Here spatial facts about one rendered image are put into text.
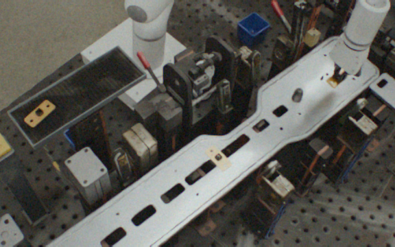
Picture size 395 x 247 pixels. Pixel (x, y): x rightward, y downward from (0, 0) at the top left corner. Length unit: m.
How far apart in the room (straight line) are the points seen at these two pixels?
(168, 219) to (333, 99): 0.66
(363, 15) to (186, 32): 0.96
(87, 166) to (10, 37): 1.98
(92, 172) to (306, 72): 0.78
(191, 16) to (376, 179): 1.03
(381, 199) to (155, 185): 0.86
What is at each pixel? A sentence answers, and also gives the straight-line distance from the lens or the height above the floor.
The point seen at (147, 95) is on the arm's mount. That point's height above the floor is 0.77.
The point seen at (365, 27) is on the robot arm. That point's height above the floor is 1.33.
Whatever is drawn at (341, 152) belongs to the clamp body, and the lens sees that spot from 1.65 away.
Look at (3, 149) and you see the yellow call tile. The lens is 1.29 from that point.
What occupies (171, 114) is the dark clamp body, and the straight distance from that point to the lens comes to 1.37.
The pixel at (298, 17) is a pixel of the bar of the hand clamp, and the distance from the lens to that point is 1.54.
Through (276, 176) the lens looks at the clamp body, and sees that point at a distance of 1.38.
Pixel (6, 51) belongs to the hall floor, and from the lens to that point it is 3.09.
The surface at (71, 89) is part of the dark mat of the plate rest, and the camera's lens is 1.34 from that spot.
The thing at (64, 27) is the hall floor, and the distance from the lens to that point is 3.13.
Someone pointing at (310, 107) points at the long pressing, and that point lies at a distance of 1.55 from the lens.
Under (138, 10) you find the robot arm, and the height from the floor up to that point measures 1.17.
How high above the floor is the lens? 2.23
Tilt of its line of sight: 58 degrees down
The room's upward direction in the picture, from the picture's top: 5 degrees clockwise
